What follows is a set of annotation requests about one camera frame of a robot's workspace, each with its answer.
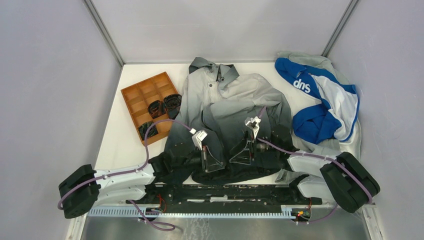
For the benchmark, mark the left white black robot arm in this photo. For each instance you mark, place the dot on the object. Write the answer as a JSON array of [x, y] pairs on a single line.
[[87, 188]]

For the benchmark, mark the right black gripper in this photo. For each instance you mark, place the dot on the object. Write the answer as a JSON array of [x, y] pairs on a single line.
[[243, 157]]

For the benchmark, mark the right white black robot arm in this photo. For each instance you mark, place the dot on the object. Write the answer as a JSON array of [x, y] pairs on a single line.
[[323, 173]]

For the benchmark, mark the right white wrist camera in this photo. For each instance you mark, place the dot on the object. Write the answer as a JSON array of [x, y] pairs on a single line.
[[252, 127]]

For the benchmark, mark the grey black zip jacket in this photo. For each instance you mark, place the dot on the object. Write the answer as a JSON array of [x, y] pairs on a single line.
[[217, 99]]

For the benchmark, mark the blue white jacket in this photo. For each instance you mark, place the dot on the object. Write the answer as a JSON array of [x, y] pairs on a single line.
[[336, 112]]

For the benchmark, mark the orange compartment tray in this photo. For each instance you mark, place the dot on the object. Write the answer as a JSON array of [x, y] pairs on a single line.
[[140, 95]]

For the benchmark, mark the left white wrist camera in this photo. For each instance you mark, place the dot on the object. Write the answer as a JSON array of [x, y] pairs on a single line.
[[197, 137]]

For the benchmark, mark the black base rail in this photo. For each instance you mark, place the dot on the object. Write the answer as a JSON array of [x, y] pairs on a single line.
[[224, 199]]

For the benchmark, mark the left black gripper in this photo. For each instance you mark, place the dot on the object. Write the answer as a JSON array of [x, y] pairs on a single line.
[[209, 163]]

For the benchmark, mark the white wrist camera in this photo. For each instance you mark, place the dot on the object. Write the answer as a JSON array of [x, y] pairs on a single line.
[[252, 127], [197, 137]]

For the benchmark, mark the white slotted cable duct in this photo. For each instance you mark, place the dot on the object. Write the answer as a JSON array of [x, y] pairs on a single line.
[[132, 212]]

